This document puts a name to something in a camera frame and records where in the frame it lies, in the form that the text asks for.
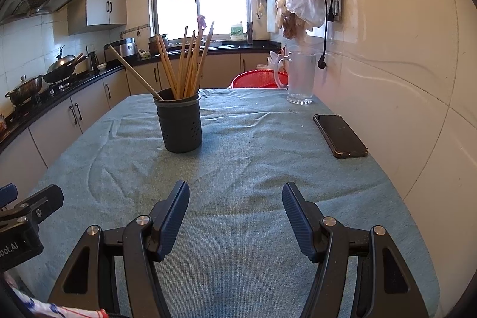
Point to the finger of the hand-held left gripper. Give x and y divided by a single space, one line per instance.
44 200
8 195

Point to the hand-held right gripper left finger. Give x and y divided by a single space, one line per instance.
173 217

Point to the bunch of wooden chopsticks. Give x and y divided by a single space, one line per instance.
182 87

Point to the purple hanging ornament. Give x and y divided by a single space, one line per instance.
202 20

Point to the clear glass pitcher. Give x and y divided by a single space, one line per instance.
302 79

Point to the black gas stove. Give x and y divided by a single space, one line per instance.
56 89

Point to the stainless steel rice cooker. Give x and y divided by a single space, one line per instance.
125 49

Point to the crumpled clear plastic bag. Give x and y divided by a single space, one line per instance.
274 61

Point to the translucent white plastic bag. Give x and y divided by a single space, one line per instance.
305 1

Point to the hanging brown plastic bag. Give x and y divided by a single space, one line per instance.
292 27

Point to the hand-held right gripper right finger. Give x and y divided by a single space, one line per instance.
298 221

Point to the brown cooking pot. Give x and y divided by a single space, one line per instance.
153 48

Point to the metal kettle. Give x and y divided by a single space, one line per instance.
93 63

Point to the black wok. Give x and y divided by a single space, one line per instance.
59 66

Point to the black smartphone in brown case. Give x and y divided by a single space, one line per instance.
341 135

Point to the black kitchen countertop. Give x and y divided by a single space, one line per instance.
253 46

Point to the striped red blue cloth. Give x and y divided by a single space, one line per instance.
67 312

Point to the red plastic basket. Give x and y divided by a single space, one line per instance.
253 79

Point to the grey perforated utensil holder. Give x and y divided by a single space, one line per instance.
179 124

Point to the steel pot with lid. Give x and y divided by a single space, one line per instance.
26 89

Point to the teal tablecloth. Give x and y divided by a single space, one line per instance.
238 161

